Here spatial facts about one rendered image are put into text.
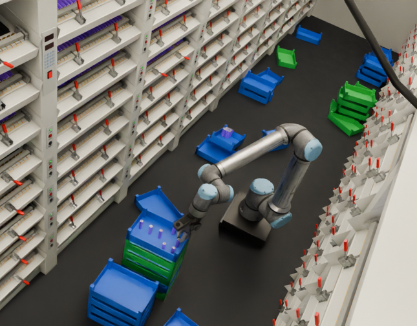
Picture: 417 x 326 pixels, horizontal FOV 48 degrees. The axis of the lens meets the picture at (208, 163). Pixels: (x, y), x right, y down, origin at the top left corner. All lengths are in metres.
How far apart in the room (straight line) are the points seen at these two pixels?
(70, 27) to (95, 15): 0.16
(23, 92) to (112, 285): 1.17
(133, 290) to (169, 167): 1.27
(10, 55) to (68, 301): 1.53
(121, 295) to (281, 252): 1.23
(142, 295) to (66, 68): 1.24
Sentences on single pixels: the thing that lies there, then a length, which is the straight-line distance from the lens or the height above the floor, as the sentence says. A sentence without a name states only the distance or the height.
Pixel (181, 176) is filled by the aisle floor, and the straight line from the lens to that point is 3.52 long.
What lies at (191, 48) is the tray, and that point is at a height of 0.94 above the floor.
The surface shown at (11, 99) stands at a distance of 1.89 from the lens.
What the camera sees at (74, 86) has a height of 1.15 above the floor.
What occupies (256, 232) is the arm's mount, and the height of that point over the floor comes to 0.13.
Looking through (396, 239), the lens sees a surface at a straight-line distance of 1.17.
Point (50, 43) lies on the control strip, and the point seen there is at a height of 1.51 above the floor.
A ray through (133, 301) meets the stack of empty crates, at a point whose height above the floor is 0.24.
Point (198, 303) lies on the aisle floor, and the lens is 2.90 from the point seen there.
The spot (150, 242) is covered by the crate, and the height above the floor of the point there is 0.40.
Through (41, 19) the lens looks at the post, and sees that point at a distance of 1.80.
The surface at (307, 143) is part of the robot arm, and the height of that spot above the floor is 0.97.
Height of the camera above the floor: 2.47
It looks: 42 degrees down
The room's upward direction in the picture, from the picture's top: 17 degrees clockwise
